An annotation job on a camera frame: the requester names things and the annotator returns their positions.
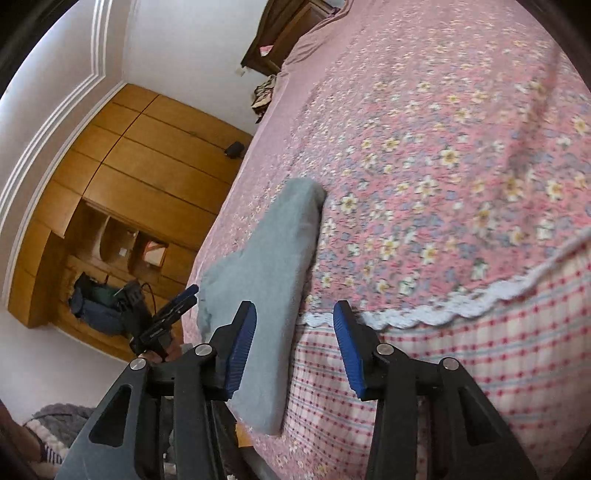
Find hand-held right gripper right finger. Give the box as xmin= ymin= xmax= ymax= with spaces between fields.
xmin=332 ymin=300 xmax=539 ymax=480

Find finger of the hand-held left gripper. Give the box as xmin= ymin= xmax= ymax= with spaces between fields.
xmin=161 ymin=284 xmax=199 ymax=313
xmin=151 ymin=298 xmax=198 ymax=329

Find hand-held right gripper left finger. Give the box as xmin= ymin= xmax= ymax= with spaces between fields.
xmin=58 ymin=300 xmax=258 ymax=480

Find grey-blue pants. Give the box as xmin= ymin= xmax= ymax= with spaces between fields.
xmin=198 ymin=178 xmax=328 ymax=437

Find person's left hand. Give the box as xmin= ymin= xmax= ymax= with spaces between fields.
xmin=147 ymin=338 xmax=184 ymax=365

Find blue bag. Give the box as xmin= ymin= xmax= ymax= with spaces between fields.
xmin=69 ymin=272 xmax=126 ymax=334

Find pink box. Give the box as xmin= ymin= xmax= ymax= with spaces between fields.
xmin=142 ymin=239 xmax=168 ymax=267

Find wooden wardrobe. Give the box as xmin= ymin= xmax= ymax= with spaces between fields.
xmin=7 ymin=83 xmax=253 ymax=370

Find grey fluffy clothing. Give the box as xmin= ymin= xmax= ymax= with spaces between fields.
xmin=22 ymin=404 xmax=100 ymax=466

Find pile of patterned clothes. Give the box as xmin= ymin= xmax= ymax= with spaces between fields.
xmin=252 ymin=74 xmax=279 ymax=123

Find pink floral bedspread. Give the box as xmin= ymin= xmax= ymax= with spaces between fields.
xmin=180 ymin=0 xmax=591 ymax=480

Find dark wooden headboard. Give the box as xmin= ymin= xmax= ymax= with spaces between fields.
xmin=241 ymin=0 xmax=345 ymax=77

